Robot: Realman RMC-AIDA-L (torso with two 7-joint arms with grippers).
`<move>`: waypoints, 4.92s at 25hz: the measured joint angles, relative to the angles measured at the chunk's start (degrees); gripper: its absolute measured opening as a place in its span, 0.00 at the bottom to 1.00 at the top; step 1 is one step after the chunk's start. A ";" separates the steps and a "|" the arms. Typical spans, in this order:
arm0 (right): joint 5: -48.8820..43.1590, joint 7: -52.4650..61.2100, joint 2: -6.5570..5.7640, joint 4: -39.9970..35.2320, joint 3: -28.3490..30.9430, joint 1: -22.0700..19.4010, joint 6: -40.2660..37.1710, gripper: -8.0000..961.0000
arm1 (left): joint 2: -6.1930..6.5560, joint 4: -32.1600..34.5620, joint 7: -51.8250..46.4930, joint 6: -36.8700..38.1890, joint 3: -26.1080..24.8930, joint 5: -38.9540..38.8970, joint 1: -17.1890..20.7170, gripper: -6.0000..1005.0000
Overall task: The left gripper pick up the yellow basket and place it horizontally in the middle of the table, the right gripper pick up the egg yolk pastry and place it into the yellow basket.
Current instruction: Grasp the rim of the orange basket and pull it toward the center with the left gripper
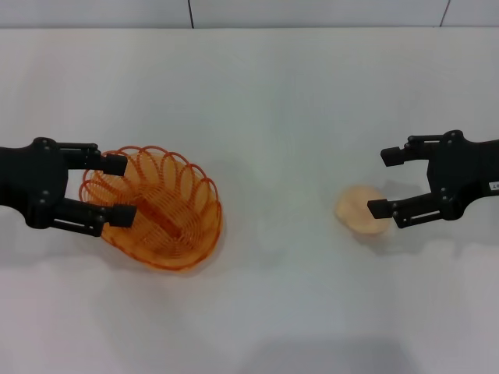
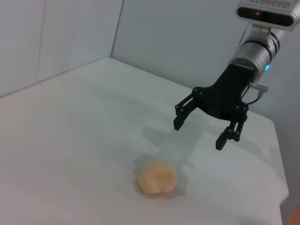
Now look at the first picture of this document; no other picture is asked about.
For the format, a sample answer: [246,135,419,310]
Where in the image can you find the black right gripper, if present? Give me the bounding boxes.
[366,129,499,230]

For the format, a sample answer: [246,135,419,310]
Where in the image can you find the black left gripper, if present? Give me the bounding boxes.
[0,137,138,237]

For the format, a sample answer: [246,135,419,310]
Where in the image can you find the pale round bread bun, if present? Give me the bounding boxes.
[334,184,392,235]

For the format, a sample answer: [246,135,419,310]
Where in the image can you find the orange woven plastic basket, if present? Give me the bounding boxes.
[79,145,223,275]

